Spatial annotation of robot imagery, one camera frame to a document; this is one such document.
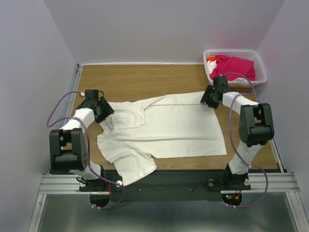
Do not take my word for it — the white t shirt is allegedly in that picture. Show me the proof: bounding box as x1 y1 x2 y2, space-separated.
97 92 226 186

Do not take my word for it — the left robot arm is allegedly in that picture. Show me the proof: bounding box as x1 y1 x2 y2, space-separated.
46 89 114 190

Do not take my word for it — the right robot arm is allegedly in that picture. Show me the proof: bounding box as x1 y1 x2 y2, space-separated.
200 75 274 189

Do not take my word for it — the white garment in basket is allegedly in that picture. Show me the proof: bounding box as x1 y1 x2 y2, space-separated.
207 60 217 74

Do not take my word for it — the magenta t shirt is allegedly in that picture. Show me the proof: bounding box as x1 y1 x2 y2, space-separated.
210 55 256 81

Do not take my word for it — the white plastic laundry basket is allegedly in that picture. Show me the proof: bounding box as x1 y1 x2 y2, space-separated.
203 49 267 87

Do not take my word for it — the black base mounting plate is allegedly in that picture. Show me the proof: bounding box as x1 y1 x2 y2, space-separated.
76 170 251 202

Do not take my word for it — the aluminium left table rail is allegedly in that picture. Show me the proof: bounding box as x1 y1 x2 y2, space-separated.
48 64 84 174

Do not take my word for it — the aluminium table rail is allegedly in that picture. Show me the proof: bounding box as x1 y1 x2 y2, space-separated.
253 85 287 173
48 64 84 174

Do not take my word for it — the aluminium right table rail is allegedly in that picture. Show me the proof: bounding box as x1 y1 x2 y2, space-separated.
253 85 287 173

